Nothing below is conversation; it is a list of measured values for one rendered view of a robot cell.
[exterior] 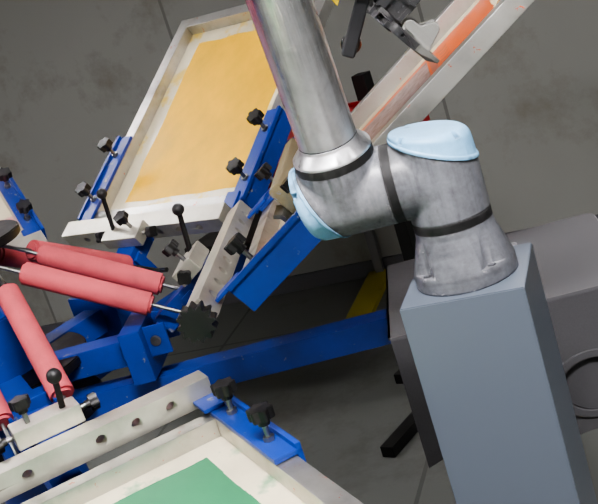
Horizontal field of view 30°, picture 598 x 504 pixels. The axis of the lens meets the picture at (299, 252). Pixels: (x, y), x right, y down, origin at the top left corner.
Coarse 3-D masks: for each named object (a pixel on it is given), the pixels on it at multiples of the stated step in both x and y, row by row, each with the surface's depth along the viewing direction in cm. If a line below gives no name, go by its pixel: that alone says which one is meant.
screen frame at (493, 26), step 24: (456, 0) 239; (504, 0) 186; (528, 0) 185; (480, 24) 189; (504, 24) 187; (408, 48) 246; (456, 48) 192; (480, 48) 188; (408, 72) 244; (456, 72) 190; (384, 96) 246; (432, 96) 191; (360, 120) 249; (408, 120) 193; (264, 216) 248; (264, 240) 230
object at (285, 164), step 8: (288, 144) 240; (296, 144) 242; (288, 152) 232; (280, 160) 230; (288, 160) 226; (280, 168) 219; (288, 168) 221; (280, 176) 212; (272, 184) 211; (280, 184) 207; (272, 192) 208; (280, 192) 208; (280, 200) 208; (288, 200) 208; (288, 208) 208
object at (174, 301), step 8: (200, 272) 232; (192, 280) 233; (184, 288) 233; (192, 288) 233; (176, 296) 234; (168, 304) 235; (176, 304) 235; (184, 304) 235; (160, 312) 236; (168, 312) 235; (160, 320) 236; (168, 320) 236; (168, 328) 237; (176, 328) 237
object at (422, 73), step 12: (480, 0) 233; (480, 12) 222; (468, 24) 224; (456, 36) 226; (420, 72) 232; (408, 84) 234; (420, 84) 221; (396, 96) 236; (408, 96) 222; (384, 108) 238; (396, 108) 224; (372, 120) 241; (384, 120) 226; (372, 132) 228
